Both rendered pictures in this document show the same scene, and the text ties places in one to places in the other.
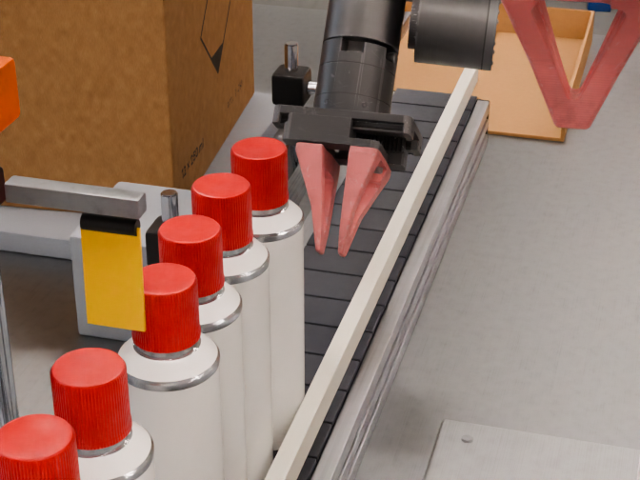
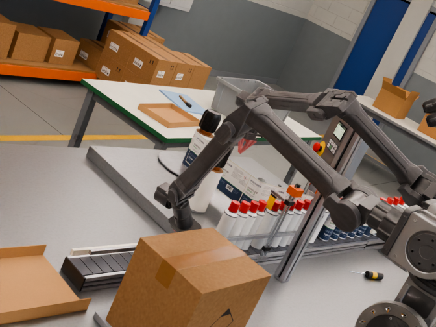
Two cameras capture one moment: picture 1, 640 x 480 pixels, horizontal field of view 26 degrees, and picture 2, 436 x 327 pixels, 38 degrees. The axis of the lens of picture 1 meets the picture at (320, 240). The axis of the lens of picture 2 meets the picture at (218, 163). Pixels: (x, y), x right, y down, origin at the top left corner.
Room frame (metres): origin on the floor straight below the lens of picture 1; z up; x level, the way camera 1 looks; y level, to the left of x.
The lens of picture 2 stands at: (2.69, 0.74, 1.87)
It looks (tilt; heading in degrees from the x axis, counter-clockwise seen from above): 18 degrees down; 203
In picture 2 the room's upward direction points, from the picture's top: 24 degrees clockwise
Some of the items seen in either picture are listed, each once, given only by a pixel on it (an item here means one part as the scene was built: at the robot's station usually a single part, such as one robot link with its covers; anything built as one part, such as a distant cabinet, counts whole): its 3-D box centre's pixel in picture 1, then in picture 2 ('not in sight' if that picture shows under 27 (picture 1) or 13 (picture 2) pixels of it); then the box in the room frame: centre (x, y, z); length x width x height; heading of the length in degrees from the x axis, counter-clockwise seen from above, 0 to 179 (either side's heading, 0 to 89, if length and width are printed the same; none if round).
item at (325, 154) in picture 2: not in sight; (342, 145); (0.43, 0.21, 1.38); 0.17 x 0.10 x 0.19; 40
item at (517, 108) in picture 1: (464, 60); (19, 281); (1.47, -0.16, 0.85); 0.30 x 0.26 x 0.04; 165
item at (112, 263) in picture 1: (112, 272); (270, 202); (0.57, 0.10, 1.09); 0.03 x 0.01 x 0.06; 75
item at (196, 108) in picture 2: not in sight; (185, 102); (-0.96, -1.20, 0.81); 0.32 x 0.24 x 0.01; 68
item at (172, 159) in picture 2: not in sight; (189, 167); (0.19, -0.44, 0.89); 0.31 x 0.31 x 0.01
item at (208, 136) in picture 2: not in sight; (202, 139); (0.19, -0.44, 1.04); 0.09 x 0.09 x 0.29
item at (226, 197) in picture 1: (227, 342); (235, 226); (0.68, 0.05, 0.98); 0.05 x 0.05 x 0.20
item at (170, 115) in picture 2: not in sight; (170, 115); (-0.54, -1.04, 0.82); 0.34 x 0.24 x 0.04; 178
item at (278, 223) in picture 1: (262, 298); (224, 226); (0.73, 0.04, 0.98); 0.05 x 0.05 x 0.20
